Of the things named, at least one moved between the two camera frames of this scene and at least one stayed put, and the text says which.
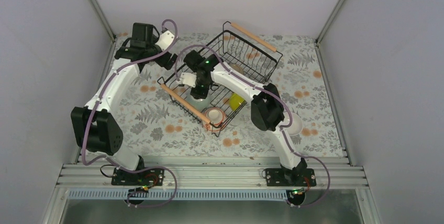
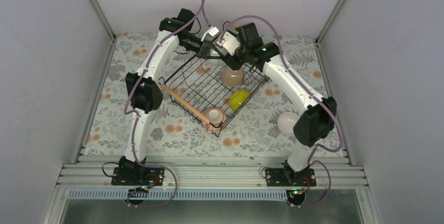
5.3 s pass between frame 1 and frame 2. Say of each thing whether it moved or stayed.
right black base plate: stayed
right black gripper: moved
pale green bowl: moved
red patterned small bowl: stayed
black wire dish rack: stayed
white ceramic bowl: stayed
